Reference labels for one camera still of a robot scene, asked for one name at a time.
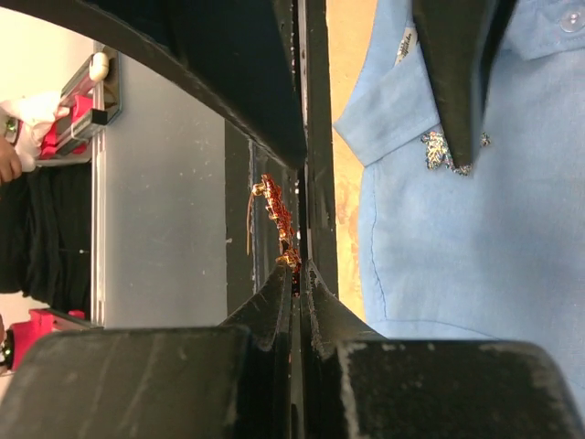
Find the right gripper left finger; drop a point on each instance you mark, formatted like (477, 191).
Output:
(228, 381)

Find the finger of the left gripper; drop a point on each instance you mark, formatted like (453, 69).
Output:
(459, 41)

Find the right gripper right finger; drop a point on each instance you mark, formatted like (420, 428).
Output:
(358, 384)

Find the red leaf brooch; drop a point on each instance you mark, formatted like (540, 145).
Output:
(282, 218)

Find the blue button shirt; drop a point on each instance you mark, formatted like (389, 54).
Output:
(498, 253)

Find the silver leaf brooch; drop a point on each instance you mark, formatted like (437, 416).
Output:
(437, 154)

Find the person in background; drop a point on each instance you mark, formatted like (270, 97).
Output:
(45, 212)

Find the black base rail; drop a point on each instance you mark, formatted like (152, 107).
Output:
(213, 93)

